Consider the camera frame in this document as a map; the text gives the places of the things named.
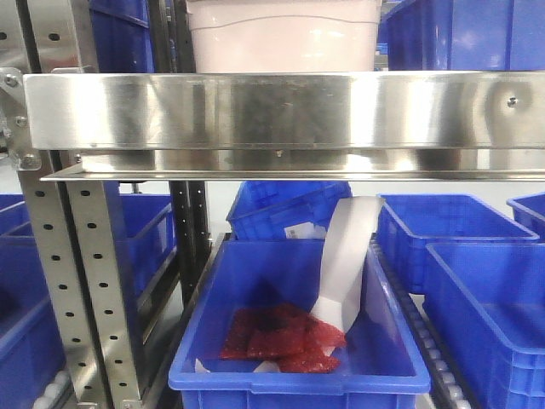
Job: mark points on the left rear blue bin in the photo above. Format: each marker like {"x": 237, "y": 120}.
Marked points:
{"x": 148, "y": 223}

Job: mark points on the red bubble bags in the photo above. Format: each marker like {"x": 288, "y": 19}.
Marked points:
{"x": 285, "y": 335}

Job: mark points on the roller conveyor track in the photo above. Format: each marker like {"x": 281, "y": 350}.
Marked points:
{"x": 447, "y": 389}

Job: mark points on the black perforated upright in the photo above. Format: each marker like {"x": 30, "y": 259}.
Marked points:
{"x": 172, "y": 52}

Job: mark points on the steel shelf front rail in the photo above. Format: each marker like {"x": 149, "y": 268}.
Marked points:
{"x": 461, "y": 126}

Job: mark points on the far right blue bin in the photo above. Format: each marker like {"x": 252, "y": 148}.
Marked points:
{"x": 529, "y": 211}

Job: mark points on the front right blue bin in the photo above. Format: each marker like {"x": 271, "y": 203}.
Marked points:
{"x": 486, "y": 301}

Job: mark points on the upper right blue bin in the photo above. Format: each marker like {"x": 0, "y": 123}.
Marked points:
{"x": 465, "y": 36}

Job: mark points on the white plastic storage bin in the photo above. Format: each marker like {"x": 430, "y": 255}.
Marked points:
{"x": 283, "y": 36}

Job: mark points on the steel bracket with bolts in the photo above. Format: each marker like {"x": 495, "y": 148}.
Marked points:
{"x": 15, "y": 131}

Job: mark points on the upper left blue bin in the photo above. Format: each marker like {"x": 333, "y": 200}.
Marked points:
{"x": 122, "y": 36}

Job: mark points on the rear centre blue bin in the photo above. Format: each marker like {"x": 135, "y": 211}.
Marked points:
{"x": 285, "y": 209}

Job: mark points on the white paper strip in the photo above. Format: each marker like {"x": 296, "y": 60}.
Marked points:
{"x": 324, "y": 277}

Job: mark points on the front centre blue bin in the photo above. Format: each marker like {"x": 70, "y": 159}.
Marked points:
{"x": 381, "y": 366}

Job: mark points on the rear right blue bin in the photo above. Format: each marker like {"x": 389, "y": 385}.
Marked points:
{"x": 409, "y": 222}

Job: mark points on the perforated steel upright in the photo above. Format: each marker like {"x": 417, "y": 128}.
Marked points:
{"x": 78, "y": 226}

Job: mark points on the blue bin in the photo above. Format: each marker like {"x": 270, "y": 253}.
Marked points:
{"x": 31, "y": 349}
{"x": 486, "y": 301}
{"x": 381, "y": 366}
{"x": 465, "y": 36}
{"x": 148, "y": 223}
{"x": 122, "y": 36}
{"x": 285, "y": 209}
{"x": 529, "y": 211}
{"x": 409, "y": 222}

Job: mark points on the left front blue bin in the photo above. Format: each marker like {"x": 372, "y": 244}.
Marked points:
{"x": 31, "y": 349}

